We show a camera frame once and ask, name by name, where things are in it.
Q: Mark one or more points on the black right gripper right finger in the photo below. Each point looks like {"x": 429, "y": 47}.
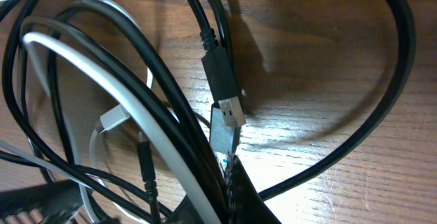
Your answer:
{"x": 245, "y": 204}

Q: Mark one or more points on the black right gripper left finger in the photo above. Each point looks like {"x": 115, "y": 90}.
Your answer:
{"x": 186, "y": 213}

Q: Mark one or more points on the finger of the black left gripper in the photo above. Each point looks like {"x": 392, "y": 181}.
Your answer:
{"x": 47, "y": 203}

